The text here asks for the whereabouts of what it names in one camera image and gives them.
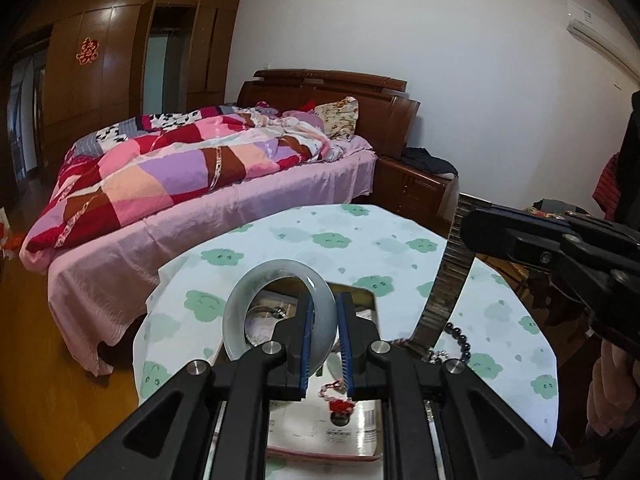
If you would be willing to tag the red hanging garment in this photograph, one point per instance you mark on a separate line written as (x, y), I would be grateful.
(607, 185)

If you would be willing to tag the pile of bags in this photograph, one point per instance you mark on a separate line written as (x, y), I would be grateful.
(7, 240)

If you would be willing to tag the round table with cloud cloth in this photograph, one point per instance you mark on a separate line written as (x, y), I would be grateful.
(300, 240)

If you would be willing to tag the brown wooden nightstand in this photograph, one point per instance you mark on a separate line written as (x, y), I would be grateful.
(415, 195)

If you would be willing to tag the dark folded clothes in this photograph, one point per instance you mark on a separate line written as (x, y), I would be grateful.
(430, 162)

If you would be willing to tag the floral pillow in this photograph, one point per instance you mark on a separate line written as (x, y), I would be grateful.
(340, 117)

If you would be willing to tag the bed with pink sheet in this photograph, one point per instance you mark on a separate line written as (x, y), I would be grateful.
(125, 260)

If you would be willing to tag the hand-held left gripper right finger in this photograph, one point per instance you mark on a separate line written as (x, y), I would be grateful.
(345, 345)

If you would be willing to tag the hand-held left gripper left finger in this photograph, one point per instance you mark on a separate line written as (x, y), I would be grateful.
(306, 345)

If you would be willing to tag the brown wooden wardrobe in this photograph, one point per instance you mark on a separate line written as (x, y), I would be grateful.
(115, 60)

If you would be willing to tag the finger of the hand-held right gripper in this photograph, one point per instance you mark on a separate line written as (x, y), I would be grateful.
(530, 216)
(500, 242)

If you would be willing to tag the dark chair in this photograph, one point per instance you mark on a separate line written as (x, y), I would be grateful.
(515, 280)

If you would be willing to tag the black hanging garment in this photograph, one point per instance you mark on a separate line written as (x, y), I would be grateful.
(631, 160)

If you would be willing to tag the patchwork pink quilt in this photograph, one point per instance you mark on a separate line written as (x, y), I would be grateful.
(165, 175)

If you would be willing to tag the red paper decoration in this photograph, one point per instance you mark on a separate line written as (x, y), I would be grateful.
(86, 51)

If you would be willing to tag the brown wooden headboard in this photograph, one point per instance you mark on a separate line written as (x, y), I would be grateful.
(385, 120)

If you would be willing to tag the silver wrist watch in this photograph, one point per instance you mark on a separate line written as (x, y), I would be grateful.
(450, 265)

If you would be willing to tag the pink metal tin box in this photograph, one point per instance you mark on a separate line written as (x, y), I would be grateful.
(370, 310)

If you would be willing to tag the pale jade bangle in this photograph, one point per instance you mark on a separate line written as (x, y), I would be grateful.
(235, 320)

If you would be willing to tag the white air conditioner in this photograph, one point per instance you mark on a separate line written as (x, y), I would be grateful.
(600, 35)

